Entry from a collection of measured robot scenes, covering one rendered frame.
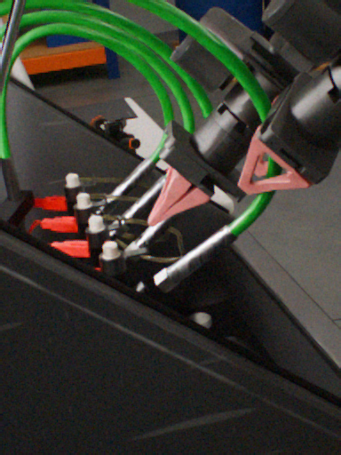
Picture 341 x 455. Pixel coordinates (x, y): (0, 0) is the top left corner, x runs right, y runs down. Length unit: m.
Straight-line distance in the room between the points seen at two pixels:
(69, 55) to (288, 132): 5.45
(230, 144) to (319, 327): 0.29
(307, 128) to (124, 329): 0.25
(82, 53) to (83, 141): 4.94
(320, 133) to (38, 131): 0.57
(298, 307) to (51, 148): 0.41
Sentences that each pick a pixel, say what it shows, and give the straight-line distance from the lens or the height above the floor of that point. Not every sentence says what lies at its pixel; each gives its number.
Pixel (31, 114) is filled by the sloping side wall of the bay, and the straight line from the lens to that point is 1.22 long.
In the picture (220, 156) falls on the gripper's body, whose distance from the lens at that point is 0.90.
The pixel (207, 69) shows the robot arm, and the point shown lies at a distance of 0.88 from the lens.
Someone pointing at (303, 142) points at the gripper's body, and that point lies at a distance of 0.75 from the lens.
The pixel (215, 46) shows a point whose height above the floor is 1.34.
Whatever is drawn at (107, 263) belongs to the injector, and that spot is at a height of 1.10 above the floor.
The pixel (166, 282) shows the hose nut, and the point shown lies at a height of 1.11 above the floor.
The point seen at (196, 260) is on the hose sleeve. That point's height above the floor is 1.13.
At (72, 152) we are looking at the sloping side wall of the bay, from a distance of 1.24.
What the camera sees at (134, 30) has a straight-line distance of 0.97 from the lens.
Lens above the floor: 1.51
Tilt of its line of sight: 24 degrees down
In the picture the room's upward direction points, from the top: 8 degrees counter-clockwise
